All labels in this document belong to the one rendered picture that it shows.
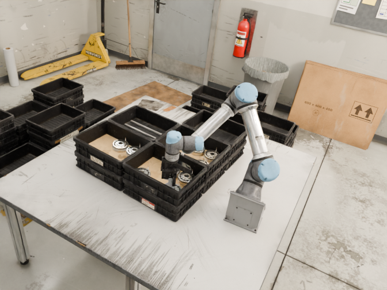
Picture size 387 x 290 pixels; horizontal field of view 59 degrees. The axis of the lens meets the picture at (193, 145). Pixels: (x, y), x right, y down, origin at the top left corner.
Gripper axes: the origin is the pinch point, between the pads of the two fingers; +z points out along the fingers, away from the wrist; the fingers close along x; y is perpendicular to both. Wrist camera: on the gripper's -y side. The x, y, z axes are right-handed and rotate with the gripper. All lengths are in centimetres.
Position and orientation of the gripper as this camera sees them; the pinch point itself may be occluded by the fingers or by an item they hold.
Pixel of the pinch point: (173, 186)
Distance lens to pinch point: 196.0
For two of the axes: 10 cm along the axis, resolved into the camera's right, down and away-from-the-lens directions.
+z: -1.1, 8.2, 5.5
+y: -9.8, -0.2, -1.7
